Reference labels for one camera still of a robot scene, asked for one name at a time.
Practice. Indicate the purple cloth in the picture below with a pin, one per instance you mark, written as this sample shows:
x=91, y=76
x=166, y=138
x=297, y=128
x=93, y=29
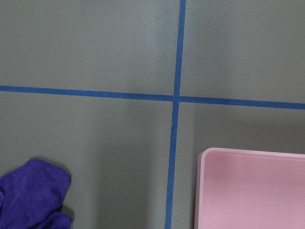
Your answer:
x=31, y=197

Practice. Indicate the pink plastic bin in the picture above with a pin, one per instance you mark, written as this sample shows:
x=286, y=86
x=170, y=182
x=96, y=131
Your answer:
x=245, y=189

